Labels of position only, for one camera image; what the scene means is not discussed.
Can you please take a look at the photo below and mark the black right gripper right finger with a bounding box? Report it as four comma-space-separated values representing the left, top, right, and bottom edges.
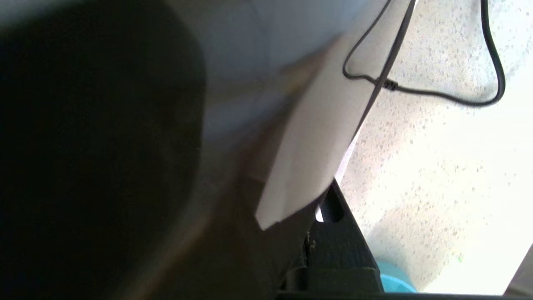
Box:
307, 179, 384, 293

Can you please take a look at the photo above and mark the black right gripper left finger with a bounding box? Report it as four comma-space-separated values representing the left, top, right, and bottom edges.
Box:
277, 227, 311, 293

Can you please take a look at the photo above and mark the pink plastic bowl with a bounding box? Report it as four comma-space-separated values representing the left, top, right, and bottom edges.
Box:
254, 0, 417, 232

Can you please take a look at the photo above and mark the teal plastic bowl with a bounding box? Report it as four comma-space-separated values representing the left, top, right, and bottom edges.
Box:
374, 259, 418, 293

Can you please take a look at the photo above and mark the black rice cooker base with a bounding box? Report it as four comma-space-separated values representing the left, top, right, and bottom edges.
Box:
0, 0, 207, 300

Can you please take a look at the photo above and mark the black power cord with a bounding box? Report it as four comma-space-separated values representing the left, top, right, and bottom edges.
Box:
342, 0, 507, 108

